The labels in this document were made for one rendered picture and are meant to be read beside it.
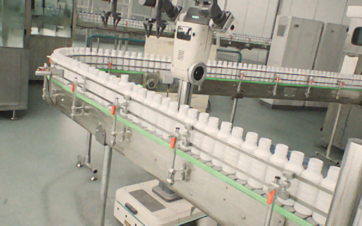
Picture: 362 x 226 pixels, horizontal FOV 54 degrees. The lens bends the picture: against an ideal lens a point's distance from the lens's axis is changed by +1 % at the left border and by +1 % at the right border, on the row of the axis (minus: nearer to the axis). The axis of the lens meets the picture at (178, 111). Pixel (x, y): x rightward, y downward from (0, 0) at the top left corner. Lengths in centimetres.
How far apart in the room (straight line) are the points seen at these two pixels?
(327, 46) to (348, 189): 771
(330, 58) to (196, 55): 621
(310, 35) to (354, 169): 736
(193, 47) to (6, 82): 294
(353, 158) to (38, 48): 648
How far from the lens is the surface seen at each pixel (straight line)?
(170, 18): 253
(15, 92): 478
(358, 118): 518
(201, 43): 229
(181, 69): 232
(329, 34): 817
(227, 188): 127
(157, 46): 569
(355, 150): 49
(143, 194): 263
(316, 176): 111
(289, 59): 760
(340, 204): 52
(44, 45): 681
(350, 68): 530
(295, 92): 418
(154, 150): 156
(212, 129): 133
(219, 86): 362
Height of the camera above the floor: 150
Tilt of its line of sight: 14 degrees down
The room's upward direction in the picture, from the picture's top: 8 degrees clockwise
